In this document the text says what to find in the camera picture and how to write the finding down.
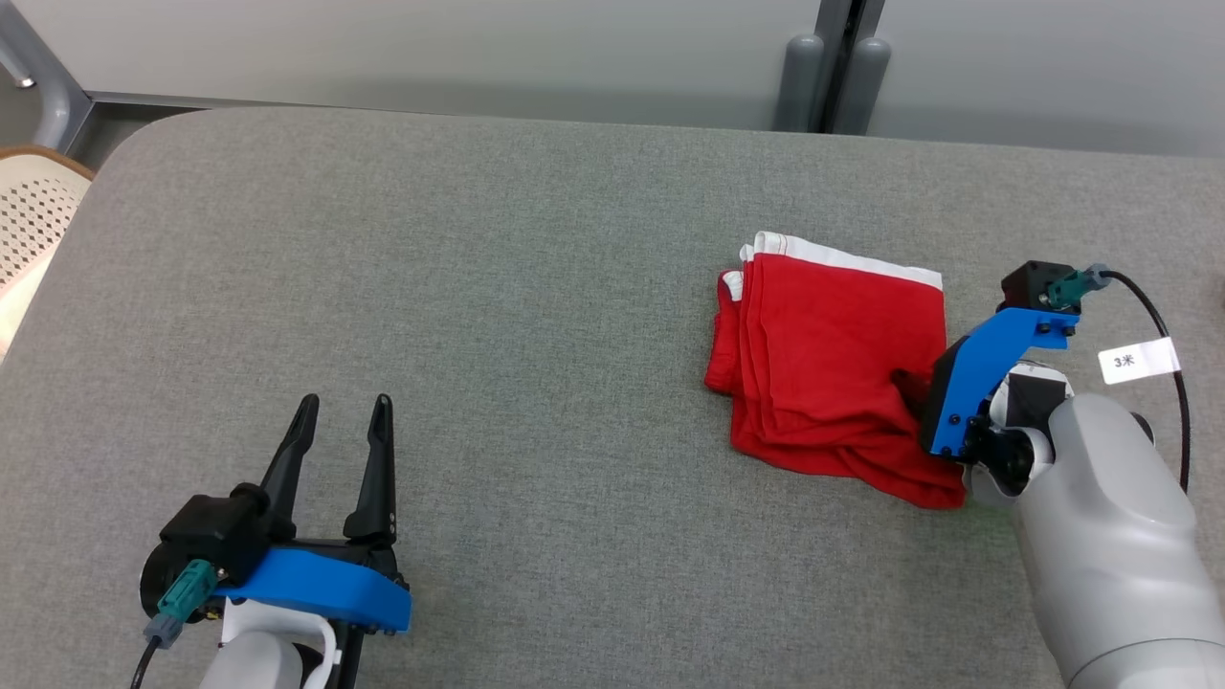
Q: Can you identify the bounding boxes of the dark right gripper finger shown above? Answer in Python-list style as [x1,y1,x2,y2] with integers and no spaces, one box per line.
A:
[892,369,935,414]

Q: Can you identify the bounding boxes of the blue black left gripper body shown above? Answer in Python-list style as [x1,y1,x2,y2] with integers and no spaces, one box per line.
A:
[215,541,412,634]

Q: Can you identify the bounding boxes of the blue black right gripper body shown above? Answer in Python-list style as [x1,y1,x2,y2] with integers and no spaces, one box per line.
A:
[919,306,1082,458]

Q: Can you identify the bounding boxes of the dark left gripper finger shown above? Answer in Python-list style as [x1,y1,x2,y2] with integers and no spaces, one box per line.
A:
[343,393,398,546]
[258,393,321,539]

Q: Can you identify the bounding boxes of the red shorts with white trim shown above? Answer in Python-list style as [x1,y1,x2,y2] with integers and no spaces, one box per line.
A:
[705,231,968,510]

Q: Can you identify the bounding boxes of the grey cylinder bumper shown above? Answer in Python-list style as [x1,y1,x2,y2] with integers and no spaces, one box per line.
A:
[775,34,826,132]
[831,36,892,135]

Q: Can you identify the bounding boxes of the beige perforated laundry basket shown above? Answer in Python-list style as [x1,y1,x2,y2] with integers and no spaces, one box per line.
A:
[0,144,97,363]

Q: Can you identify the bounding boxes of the teal right camera connector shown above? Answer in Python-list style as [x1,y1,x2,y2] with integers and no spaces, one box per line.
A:
[1045,263,1111,309]

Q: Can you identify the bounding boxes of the teal camera connector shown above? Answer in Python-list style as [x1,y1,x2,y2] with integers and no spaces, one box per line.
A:
[1045,263,1111,309]
[144,560,219,650]

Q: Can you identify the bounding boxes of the teal left camera connector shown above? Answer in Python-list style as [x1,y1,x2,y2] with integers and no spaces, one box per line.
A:
[144,560,219,650]

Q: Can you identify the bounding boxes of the white right cable label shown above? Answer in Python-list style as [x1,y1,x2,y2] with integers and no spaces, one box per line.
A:
[1099,337,1181,386]

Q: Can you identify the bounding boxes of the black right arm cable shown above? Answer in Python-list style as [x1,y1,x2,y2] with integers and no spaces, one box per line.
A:
[1101,271,1191,494]

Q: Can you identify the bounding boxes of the grey metal partition post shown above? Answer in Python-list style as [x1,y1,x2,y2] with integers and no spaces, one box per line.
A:
[809,0,886,133]

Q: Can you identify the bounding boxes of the grey metal frame tube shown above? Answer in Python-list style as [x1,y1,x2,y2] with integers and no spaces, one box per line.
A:
[0,0,94,151]

